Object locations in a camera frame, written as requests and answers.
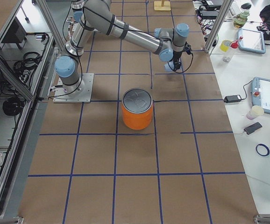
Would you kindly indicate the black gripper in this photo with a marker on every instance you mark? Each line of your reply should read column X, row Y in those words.
column 177, row 57

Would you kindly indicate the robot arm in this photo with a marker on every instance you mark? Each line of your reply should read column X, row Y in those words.
column 168, row 43

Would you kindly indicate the paper cup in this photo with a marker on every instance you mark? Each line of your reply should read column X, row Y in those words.
column 255, row 112

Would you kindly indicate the yellow tape roll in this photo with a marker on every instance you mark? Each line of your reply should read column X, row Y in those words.
column 225, row 44

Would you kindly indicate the wooden mug stand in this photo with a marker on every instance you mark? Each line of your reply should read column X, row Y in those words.
column 162, row 5

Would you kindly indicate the green glass bottle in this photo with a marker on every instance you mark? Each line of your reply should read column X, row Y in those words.
column 242, row 17

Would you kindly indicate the teach pendant far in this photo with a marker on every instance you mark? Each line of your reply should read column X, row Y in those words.
column 251, row 41

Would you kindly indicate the teach pendant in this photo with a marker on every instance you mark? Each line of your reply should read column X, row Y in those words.
column 260, row 93
column 251, row 41

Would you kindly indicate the black power adapter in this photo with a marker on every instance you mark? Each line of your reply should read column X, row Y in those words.
column 232, row 99

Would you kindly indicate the orange canister with metal lid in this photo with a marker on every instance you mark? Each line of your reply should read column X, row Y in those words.
column 137, row 107

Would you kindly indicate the teach pendant near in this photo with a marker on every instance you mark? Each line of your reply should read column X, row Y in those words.
column 260, row 93

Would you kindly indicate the black smartphone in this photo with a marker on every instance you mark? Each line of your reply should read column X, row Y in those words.
column 252, row 128

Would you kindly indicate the blue tape roll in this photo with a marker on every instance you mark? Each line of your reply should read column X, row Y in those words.
column 262, row 150

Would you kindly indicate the aluminium frame post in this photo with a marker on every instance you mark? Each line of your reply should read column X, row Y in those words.
column 217, row 24

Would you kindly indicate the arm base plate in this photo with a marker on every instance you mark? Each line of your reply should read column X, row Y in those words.
column 76, row 93

